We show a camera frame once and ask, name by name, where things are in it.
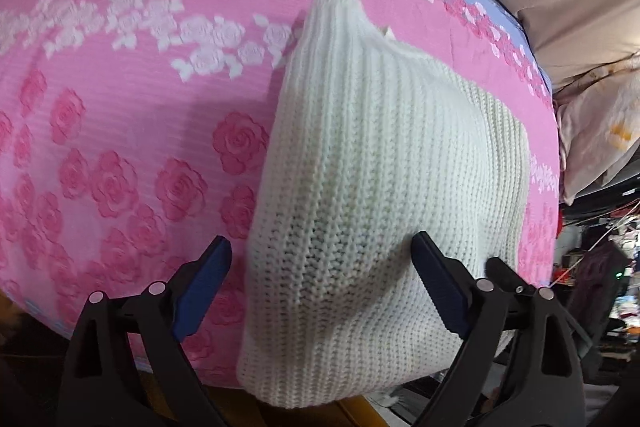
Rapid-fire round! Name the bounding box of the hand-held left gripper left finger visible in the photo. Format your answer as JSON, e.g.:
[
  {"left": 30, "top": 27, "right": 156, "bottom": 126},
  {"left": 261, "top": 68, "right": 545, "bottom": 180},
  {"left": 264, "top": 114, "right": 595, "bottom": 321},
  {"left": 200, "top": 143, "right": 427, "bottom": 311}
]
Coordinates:
[{"left": 57, "top": 234, "right": 233, "bottom": 427}]

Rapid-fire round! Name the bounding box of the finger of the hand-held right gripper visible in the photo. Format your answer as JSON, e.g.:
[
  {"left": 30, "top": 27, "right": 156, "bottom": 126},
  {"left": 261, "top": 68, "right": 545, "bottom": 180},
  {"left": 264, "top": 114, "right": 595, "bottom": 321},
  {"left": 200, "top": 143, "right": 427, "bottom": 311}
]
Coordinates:
[{"left": 486, "top": 256, "right": 541, "bottom": 308}]

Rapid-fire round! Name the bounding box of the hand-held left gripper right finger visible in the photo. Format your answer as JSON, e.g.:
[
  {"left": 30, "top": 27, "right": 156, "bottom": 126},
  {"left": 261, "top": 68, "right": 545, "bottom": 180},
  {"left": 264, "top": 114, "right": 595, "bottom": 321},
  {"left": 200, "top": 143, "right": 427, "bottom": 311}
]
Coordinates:
[{"left": 410, "top": 231, "right": 586, "bottom": 427}]

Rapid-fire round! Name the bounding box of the white red black knit sweater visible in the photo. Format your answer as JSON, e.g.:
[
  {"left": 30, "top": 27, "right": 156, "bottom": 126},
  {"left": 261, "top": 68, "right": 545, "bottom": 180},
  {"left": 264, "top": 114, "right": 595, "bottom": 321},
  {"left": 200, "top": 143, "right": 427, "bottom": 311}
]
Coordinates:
[{"left": 236, "top": 0, "right": 532, "bottom": 409}]

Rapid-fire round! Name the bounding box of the beige pillow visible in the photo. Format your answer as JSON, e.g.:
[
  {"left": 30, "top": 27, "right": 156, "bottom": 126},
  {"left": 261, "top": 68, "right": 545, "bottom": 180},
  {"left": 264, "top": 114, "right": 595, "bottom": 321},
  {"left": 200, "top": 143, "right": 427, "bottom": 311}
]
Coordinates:
[{"left": 555, "top": 67, "right": 640, "bottom": 208}]

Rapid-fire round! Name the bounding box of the pink floral bedsheet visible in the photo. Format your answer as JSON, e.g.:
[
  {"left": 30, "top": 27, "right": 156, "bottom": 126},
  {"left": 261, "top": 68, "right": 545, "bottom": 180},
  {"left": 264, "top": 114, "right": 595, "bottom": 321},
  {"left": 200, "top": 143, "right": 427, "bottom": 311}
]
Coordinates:
[{"left": 0, "top": 0, "right": 560, "bottom": 375}]

